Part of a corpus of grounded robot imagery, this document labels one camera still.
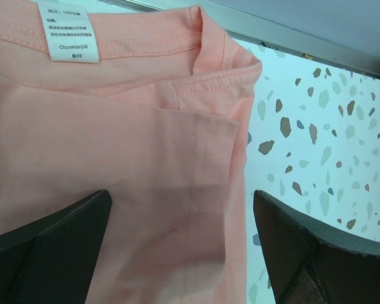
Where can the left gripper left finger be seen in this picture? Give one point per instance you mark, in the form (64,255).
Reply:
(52,260)

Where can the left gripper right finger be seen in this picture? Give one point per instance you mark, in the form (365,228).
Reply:
(309,261)

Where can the salmon pink t shirt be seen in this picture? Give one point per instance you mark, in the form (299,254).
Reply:
(161,122)

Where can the white garment care label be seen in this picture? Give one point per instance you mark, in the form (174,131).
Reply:
(69,33)

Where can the aluminium frame rail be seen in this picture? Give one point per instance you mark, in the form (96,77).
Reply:
(253,29)

